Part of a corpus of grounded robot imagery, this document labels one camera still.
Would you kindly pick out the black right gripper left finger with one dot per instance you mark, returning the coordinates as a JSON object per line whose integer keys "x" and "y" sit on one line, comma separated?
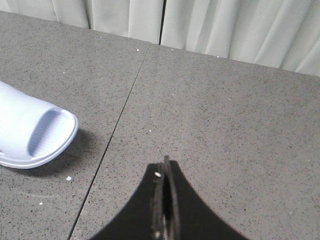
{"x": 142, "y": 217}

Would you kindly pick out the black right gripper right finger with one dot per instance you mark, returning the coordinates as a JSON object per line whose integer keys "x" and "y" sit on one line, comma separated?
{"x": 193, "y": 219}

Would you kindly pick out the light blue slipper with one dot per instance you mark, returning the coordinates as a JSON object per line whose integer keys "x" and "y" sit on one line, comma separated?
{"x": 32, "y": 131}

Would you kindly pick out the white curtain backdrop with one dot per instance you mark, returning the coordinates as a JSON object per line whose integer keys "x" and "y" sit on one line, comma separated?
{"x": 282, "y": 34}

